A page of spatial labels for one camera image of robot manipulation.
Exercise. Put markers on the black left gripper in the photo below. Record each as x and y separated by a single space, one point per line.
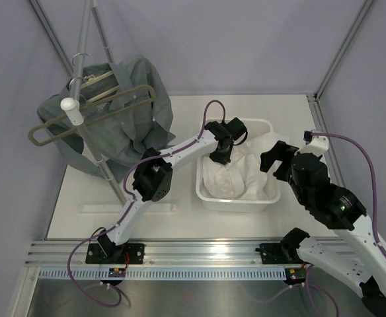
221 159

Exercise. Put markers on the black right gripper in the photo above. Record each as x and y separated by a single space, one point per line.
278 152

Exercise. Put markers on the white shirt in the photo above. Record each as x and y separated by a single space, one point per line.
241 178

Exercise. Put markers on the white plastic basket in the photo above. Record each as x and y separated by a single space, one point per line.
255 127

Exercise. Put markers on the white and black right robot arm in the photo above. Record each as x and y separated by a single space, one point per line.
341 212

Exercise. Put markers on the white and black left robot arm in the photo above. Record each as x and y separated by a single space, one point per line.
152 181

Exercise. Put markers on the grey-green shirt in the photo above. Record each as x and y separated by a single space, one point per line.
129 125

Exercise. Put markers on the beige clothes hanger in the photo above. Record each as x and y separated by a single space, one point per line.
92 82

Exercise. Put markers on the grey clothes rack stand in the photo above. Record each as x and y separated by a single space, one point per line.
99 167

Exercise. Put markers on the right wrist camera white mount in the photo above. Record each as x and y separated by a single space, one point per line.
315 144

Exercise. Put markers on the aluminium frame post right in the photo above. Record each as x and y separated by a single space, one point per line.
341 52

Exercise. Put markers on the aluminium frame post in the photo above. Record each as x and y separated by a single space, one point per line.
51 35
341 52

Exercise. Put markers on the aluminium mounting rail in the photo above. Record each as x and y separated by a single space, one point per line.
159 253

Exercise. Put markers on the white slotted cable duct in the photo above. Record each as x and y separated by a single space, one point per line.
180 273

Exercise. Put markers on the aluminium frame post left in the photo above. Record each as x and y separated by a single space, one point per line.
51 35

